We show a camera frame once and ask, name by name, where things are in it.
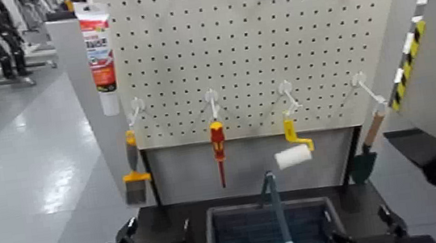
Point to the yellow grey paint brush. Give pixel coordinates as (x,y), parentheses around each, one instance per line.
(132,153)

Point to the grey lower back panel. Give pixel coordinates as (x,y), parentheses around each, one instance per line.
(187,173)

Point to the red yellow screwdriver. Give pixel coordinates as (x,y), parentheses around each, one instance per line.
(217,139)

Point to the white peg hook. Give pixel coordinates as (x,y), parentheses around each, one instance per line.
(359,79)
(136,106)
(211,97)
(285,87)

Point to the white partition panel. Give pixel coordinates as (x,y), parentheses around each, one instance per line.
(78,73)
(397,28)

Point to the white red sealant tube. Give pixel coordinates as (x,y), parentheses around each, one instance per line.
(98,49)

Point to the white pegboard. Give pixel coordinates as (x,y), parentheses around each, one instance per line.
(255,48)

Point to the black pegboard frame post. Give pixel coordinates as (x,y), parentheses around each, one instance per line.
(349,142)
(151,178)

